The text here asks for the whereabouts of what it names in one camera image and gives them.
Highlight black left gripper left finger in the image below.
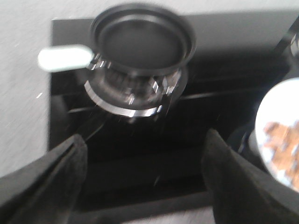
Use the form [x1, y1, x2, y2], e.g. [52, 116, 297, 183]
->
[0, 134, 87, 224]

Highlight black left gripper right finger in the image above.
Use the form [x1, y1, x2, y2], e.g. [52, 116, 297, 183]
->
[201, 129, 299, 224]

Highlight brown meat pieces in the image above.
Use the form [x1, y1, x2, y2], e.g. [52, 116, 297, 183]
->
[263, 121, 299, 190]

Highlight light blue plate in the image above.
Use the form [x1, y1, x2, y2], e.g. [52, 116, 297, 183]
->
[255, 78, 299, 191]

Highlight black frying pan mint handle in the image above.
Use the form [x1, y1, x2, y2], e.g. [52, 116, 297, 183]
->
[37, 3, 196, 77]

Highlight black glass gas hob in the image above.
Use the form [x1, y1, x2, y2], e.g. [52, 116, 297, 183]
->
[49, 9, 299, 211]

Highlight left black burner with support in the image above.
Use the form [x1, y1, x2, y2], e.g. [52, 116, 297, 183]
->
[84, 67, 188, 118]

